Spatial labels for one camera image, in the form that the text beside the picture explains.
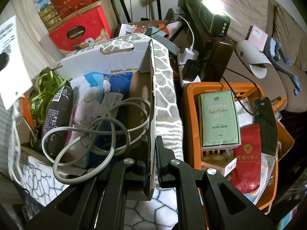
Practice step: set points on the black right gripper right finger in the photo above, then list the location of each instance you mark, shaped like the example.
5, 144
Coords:
164, 156

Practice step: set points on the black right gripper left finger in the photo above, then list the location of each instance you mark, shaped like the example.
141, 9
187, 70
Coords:
138, 178

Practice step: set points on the white blue mask bag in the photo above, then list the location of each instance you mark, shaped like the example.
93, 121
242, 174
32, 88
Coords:
88, 97

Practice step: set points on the cardboard box with white outside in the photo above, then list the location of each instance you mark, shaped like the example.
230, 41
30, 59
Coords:
124, 54

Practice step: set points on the black foil pouch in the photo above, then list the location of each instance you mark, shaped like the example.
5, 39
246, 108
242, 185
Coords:
58, 114

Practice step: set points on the white barcode label card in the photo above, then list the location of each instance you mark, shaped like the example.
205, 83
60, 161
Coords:
15, 80

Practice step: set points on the orange plastic basket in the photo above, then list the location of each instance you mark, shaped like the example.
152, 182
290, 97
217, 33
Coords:
193, 147

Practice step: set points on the grey white patterned blanket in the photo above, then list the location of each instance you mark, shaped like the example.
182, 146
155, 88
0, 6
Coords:
161, 211

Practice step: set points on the small white beige box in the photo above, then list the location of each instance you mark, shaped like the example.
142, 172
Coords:
221, 163

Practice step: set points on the green Colorful Soft box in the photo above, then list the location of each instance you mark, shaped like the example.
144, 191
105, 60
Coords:
218, 121

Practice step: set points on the red paper packet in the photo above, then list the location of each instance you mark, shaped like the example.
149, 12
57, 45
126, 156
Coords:
246, 175

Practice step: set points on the black power adapter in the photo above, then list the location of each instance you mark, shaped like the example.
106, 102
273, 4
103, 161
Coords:
190, 70

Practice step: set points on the black flat sleeve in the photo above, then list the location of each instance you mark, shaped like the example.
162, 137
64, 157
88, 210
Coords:
265, 118

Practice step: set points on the white power strip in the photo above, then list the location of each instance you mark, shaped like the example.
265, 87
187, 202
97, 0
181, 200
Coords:
184, 61

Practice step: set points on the dark brown bedside cabinet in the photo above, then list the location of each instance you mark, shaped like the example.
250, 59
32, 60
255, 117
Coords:
214, 51

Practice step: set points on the clear bag with clutter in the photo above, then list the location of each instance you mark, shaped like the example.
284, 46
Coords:
161, 28

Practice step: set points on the grey slipper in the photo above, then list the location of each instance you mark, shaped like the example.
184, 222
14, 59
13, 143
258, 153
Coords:
254, 59

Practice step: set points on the pink small box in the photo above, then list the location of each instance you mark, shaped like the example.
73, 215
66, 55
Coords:
257, 37

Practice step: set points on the bright lamp radio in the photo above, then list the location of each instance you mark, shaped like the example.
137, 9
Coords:
214, 17

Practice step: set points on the red Collection gift bag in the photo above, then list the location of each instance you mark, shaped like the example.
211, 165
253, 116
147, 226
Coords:
83, 31

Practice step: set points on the gold boxes stack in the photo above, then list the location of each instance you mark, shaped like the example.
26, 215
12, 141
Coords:
49, 16

